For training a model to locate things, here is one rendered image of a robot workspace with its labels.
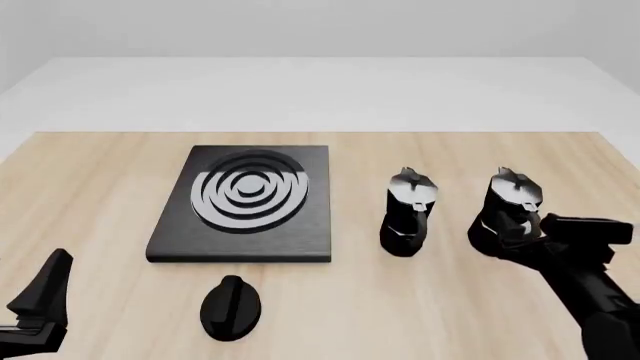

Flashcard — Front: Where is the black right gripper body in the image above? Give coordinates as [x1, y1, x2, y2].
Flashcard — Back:
[492, 236, 557, 264]

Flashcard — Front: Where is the round black stove knob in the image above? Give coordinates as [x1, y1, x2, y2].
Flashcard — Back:
[199, 274, 263, 342]

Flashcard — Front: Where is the flat black stove plate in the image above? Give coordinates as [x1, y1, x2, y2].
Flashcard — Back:
[146, 144, 334, 264]

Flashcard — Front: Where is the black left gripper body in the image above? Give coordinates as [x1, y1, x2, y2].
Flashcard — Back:
[0, 321, 68, 356]

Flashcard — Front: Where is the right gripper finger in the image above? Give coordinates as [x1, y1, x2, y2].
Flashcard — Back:
[500, 211, 522, 243]
[522, 212, 545, 241]

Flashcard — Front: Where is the black and silver moka pot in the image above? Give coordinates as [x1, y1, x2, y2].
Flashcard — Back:
[379, 166, 440, 258]
[467, 166, 545, 260]

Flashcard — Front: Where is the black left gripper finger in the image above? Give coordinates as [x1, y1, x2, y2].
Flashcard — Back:
[6, 247, 74, 331]

